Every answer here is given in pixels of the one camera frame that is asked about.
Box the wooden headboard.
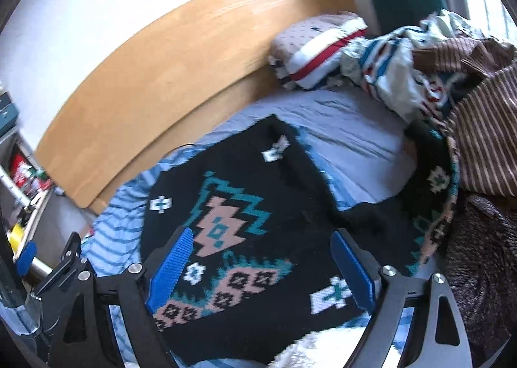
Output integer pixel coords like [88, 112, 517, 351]
[35, 0, 356, 210]

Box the dark brown knit garment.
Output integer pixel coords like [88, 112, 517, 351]
[444, 195, 516, 367]

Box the white blue patterned duvet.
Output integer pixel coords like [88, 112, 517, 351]
[339, 9, 487, 123]

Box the white fluffy blanket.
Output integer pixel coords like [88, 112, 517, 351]
[270, 324, 405, 368]

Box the grey bed sheet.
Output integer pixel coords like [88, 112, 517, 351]
[197, 86, 415, 210]

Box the white patterned pillow red stripe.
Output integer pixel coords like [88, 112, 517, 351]
[268, 12, 368, 90]

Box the brown striped garment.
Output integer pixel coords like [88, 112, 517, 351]
[413, 37, 516, 196]

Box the blue striped blanket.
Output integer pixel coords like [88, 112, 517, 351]
[79, 145, 413, 368]

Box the cluttered shelf unit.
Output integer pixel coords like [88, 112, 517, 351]
[1, 89, 53, 266]

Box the black patterned knit sweater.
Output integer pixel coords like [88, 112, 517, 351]
[140, 116, 456, 365]

